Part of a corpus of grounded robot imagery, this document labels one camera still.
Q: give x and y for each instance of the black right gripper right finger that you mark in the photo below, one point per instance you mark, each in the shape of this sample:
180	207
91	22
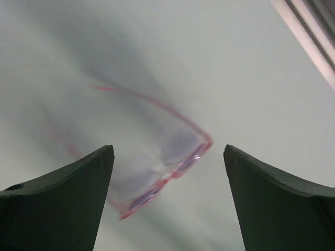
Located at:
277	210

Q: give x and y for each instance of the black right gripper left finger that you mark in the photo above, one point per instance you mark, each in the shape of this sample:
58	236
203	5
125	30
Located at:
60	210

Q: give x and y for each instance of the pink transparent sunglasses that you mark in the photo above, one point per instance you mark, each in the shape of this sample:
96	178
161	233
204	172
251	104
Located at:
153	143

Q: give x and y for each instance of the aluminium rail right edge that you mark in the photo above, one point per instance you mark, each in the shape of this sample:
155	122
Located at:
312	23

